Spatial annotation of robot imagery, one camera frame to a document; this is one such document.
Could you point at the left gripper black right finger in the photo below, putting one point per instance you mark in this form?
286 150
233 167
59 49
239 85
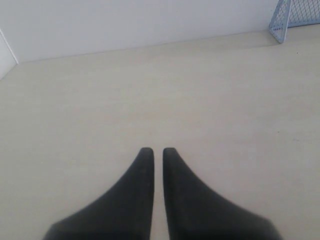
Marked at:
196 212

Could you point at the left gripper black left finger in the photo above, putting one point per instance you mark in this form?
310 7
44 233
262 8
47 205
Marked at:
124 212

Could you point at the light blue plastic mesh basket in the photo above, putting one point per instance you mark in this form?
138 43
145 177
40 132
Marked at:
291 14

